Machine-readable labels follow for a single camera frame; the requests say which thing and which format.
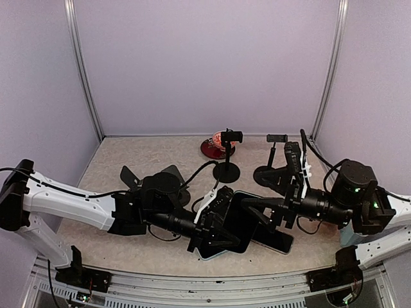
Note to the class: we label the aluminium frame post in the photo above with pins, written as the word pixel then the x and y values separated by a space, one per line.
pixel 81 68
pixel 343 6

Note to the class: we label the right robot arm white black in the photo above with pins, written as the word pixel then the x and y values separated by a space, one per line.
pixel 355 199

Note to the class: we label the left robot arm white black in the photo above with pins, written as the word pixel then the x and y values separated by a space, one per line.
pixel 152 201

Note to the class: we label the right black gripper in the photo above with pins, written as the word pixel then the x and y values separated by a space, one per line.
pixel 291 204

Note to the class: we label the black pole stand centre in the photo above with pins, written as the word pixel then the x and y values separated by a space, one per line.
pixel 228 172

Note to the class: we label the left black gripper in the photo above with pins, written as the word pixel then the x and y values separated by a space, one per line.
pixel 202 232

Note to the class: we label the red saucer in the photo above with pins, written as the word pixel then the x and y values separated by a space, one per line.
pixel 211 150

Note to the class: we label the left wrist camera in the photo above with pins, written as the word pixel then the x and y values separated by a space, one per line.
pixel 212 200

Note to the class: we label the left folding phone stand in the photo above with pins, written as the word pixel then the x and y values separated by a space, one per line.
pixel 130 179

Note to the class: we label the red patterned teacup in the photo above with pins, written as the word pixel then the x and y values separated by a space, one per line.
pixel 217 141

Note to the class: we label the front aluminium rail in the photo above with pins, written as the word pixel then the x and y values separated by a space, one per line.
pixel 128 289

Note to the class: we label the phone lower right pink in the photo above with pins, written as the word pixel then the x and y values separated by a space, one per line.
pixel 277 241

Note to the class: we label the phone lower left blue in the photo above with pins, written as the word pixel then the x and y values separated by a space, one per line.
pixel 207 255

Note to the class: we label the left aluminium frame post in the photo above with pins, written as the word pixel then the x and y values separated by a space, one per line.
pixel 81 68

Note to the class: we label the light blue mug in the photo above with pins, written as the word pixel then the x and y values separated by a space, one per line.
pixel 348 237

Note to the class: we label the black pole stand clamp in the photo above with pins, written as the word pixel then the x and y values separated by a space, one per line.
pixel 273 167

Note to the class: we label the phone black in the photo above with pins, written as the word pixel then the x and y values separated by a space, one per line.
pixel 239 222

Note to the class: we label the right aluminium frame post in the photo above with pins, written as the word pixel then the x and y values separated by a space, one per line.
pixel 343 6

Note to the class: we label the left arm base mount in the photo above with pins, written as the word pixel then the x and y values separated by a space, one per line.
pixel 86 278

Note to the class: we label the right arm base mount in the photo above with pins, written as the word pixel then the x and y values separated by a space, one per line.
pixel 345 271

